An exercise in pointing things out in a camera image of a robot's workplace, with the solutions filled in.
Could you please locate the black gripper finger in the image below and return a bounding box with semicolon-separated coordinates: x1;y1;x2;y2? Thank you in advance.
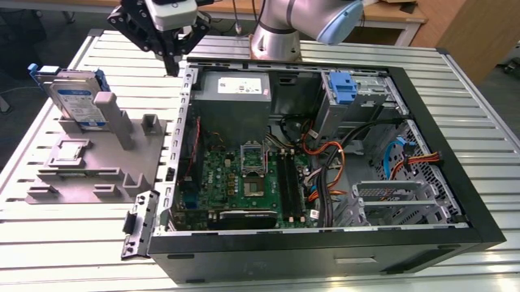
172;15;213;77
108;5;173;77

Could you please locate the hard disk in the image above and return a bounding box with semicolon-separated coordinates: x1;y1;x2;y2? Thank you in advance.
27;63;112;131

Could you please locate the orange red power wire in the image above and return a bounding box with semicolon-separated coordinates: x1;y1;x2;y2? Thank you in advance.
394;151;444;180

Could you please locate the metal disk bay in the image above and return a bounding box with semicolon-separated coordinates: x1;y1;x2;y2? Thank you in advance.
352;179;464;228

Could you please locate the grey power supply unit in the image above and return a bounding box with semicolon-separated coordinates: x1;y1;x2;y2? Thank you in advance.
190;71;273;145

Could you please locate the metal socket cover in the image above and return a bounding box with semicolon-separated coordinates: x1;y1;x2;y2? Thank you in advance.
240;141;271;177

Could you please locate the blue drive latch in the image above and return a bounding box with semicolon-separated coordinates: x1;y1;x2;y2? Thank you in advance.
329;72;359;105

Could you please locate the metal drive cage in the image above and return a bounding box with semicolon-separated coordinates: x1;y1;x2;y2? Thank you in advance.
315;69;410;142

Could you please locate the grey parts rack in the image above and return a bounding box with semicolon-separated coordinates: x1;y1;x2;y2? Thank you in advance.
25;92;169;204

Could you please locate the green motherboard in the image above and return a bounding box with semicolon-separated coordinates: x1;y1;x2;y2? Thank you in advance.
174;142;323;231

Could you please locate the green RAM stick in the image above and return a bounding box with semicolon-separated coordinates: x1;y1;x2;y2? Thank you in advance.
53;169;108;178

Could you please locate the CPU socket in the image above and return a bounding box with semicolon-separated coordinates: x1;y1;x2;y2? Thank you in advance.
243;176;269;199

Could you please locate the black RAM slot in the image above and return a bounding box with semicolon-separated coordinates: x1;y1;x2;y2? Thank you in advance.
288;148;308;223
277;148;296;223

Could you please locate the light brown board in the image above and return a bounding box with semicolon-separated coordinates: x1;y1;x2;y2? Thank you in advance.
410;0;470;49

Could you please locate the black graphics card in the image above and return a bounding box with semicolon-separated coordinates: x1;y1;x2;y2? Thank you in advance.
206;209;280;231

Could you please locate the brown wooden cabinet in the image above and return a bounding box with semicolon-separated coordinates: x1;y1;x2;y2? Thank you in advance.
436;0;520;86

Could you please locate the black PC case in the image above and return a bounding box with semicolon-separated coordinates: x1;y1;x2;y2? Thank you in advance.
146;56;509;285

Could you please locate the black wheeled chair base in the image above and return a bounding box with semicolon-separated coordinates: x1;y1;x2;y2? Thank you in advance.
502;41;520;74

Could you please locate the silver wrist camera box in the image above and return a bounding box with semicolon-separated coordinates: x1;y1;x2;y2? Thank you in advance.
145;0;201;31

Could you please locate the thin red wire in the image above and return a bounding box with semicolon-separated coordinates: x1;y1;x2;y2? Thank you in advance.
184;116;202;180

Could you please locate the wooden desk white frame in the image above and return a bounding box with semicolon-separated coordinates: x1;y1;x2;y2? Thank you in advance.
61;0;431;47

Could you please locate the orange red wire loop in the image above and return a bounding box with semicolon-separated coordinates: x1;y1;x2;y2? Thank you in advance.
303;117;350;195

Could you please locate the orange flat wire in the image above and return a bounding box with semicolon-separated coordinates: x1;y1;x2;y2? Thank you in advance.
308;189;348;203

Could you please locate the blue data wire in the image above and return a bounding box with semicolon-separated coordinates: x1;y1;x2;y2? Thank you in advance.
382;136;416;181

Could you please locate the black cable bundle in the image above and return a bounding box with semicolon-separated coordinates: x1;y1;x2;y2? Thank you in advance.
316;118;408;228

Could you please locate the metal card retainer bracket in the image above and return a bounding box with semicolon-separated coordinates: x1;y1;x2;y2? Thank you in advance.
121;190;162;262

